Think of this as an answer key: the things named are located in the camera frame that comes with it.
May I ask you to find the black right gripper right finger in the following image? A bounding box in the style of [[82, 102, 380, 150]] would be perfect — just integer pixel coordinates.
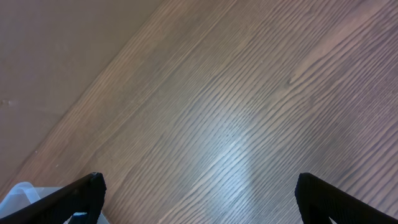
[[295, 173, 397, 224]]

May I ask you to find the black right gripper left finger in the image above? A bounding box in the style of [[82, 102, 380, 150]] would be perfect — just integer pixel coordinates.
[[0, 172, 108, 224]]

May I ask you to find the clear plastic storage bin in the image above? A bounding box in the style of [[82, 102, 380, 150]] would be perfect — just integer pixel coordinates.
[[0, 181, 110, 224]]

